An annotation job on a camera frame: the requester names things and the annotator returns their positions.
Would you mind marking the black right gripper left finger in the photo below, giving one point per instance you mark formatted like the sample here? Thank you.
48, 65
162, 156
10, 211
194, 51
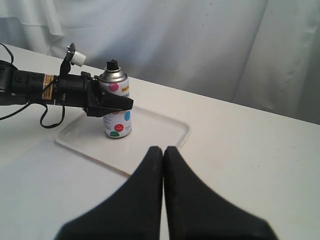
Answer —
133, 212

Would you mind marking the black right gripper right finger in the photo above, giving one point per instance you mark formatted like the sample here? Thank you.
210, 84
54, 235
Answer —
195, 212

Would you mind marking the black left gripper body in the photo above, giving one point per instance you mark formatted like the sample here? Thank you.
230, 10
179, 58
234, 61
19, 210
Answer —
80, 91

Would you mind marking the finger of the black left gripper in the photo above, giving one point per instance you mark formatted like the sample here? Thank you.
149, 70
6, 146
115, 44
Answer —
111, 103

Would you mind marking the white spray can coloured dots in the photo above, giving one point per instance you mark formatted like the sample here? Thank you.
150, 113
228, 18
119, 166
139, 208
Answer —
114, 84

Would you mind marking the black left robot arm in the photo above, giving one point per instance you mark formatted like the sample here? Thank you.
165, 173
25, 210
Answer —
19, 87

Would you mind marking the white rectangular plastic tray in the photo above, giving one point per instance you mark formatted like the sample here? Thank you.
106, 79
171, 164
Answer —
85, 135

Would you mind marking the white paper sheet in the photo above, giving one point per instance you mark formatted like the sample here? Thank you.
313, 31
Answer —
11, 149

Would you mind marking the white cloth backdrop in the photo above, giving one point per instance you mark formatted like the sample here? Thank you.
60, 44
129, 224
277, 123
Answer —
263, 54

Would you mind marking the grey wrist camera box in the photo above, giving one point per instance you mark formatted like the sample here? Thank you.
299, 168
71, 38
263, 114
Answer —
72, 57

